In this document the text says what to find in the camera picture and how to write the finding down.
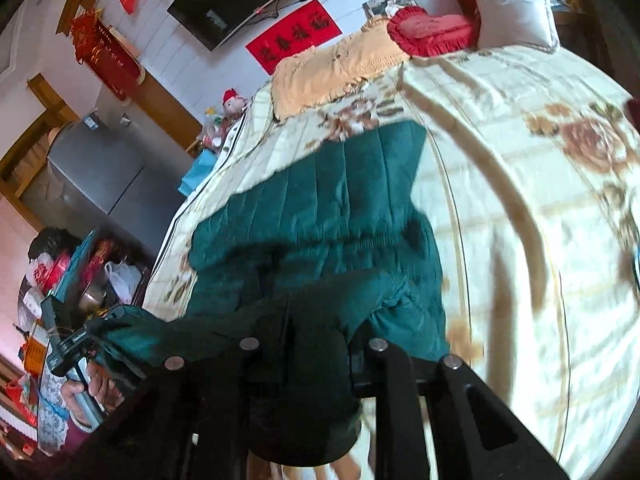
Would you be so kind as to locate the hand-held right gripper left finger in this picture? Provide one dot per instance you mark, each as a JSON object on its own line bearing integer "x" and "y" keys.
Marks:
{"x": 200, "y": 420}

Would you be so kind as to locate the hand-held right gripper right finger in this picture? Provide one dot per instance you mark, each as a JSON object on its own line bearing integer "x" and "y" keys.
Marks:
{"x": 390, "y": 410}

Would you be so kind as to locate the dark green quilted blanket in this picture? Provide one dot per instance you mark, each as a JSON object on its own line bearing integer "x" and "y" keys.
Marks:
{"x": 320, "y": 200}

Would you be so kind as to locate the person's left hand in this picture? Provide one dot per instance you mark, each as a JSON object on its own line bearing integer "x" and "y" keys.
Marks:
{"x": 102, "y": 390}

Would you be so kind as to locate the metal bowl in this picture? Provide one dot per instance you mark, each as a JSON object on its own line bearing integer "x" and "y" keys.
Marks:
{"x": 92, "y": 300}

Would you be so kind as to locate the white lace cloth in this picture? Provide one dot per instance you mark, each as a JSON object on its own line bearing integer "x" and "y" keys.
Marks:
{"x": 52, "y": 420}

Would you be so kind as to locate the teal box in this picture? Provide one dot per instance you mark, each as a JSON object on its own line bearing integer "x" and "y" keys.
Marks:
{"x": 75, "y": 270}

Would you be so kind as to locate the red and white plastic bag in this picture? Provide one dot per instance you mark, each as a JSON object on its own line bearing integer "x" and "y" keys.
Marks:
{"x": 47, "y": 272}

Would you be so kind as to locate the black plastic bag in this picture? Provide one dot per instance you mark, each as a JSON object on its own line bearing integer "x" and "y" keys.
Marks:
{"x": 50, "y": 240}

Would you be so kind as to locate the cream floral bedspread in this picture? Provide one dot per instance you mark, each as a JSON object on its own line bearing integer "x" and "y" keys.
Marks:
{"x": 500, "y": 270}

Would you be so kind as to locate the grey refrigerator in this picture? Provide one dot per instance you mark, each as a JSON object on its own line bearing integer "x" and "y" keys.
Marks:
{"x": 95, "y": 165}

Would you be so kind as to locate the blue bag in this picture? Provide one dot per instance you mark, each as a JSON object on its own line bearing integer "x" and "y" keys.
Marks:
{"x": 197, "y": 175}

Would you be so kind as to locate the red hanging scroll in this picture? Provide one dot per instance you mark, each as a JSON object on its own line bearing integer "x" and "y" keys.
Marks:
{"x": 115, "y": 60}

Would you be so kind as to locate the plush toy with red hat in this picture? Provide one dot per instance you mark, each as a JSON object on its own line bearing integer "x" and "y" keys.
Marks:
{"x": 232, "y": 105}

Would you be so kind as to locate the red knot ornament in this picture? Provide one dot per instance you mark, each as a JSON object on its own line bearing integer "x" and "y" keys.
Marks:
{"x": 82, "y": 27}

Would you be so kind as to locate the yellow fringed towel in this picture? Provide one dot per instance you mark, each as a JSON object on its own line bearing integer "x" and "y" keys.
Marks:
{"x": 325, "y": 72}

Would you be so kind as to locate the red paper fan decoration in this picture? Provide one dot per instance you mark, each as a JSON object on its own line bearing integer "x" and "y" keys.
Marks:
{"x": 130, "y": 1}

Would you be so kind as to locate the red heart-shaped pillow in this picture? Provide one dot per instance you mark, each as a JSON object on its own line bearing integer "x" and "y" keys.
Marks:
{"x": 430, "y": 30}

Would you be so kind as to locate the black flat screen television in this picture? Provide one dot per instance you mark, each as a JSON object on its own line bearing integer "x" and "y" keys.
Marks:
{"x": 235, "y": 0}

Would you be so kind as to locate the white pillow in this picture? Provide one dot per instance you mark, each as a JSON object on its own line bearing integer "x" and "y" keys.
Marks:
{"x": 517, "y": 10}

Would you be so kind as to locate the red wall banner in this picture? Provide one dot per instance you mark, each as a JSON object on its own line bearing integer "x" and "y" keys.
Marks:
{"x": 295, "y": 35}

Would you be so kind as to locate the wall poster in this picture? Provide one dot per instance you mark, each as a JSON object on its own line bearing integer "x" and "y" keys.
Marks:
{"x": 385, "y": 2}

